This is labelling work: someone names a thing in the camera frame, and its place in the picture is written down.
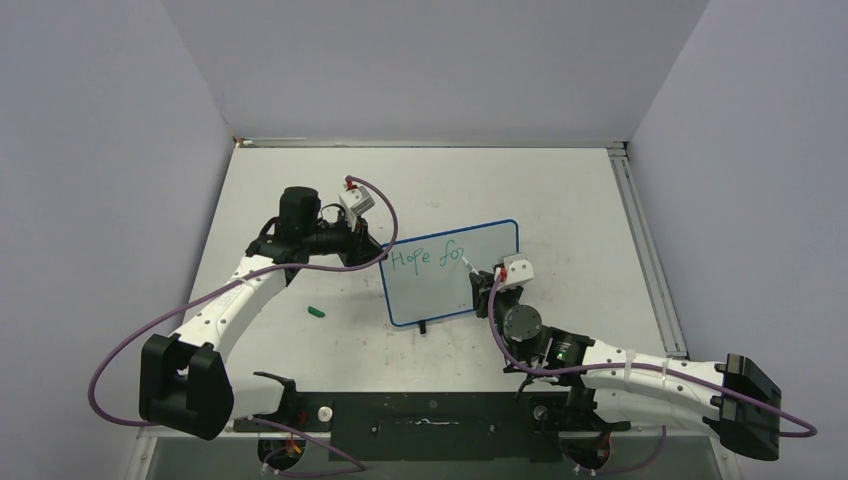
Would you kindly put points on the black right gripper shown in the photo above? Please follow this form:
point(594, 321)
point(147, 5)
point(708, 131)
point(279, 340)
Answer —
point(484, 283)

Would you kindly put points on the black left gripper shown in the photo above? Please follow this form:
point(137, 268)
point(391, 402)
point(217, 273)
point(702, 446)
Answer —
point(360, 246)

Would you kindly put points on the white whiteboard marker pen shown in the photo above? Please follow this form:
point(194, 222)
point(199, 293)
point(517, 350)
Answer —
point(470, 267)

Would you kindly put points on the blue framed whiteboard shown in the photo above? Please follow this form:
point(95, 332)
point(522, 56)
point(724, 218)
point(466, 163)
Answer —
point(424, 278)

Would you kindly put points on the green marker cap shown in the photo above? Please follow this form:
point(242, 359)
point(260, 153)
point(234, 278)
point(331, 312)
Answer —
point(316, 312)

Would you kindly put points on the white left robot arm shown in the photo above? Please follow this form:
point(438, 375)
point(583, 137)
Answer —
point(184, 383)

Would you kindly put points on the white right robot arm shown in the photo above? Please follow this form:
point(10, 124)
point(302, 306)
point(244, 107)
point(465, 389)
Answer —
point(732, 400)

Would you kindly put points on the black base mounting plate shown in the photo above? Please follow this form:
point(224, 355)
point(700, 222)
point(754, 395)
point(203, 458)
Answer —
point(477, 426)

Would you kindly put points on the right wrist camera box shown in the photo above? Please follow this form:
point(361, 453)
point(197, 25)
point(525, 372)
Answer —
point(516, 271)

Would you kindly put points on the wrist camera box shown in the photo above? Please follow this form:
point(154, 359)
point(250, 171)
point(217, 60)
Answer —
point(355, 202)
point(516, 271)

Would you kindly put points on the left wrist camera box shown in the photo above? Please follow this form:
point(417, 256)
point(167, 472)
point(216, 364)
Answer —
point(355, 202)

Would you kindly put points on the aluminium table edge rail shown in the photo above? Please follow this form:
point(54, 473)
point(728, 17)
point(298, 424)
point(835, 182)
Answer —
point(350, 143)

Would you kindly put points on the aluminium frame rail right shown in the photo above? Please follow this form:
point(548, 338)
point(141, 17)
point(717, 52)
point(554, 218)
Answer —
point(653, 272)

